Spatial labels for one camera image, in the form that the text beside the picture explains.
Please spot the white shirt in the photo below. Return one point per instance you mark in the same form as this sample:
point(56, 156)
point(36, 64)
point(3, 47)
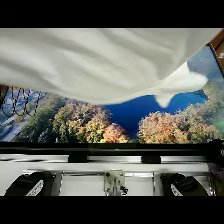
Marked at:
point(93, 63)

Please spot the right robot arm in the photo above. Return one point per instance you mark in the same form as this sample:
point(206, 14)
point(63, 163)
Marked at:
point(182, 185)

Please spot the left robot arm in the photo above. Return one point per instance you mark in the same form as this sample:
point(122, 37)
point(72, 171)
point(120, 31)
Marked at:
point(29, 184)

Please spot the silver frame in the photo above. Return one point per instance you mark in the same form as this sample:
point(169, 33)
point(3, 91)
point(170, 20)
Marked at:
point(113, 170)

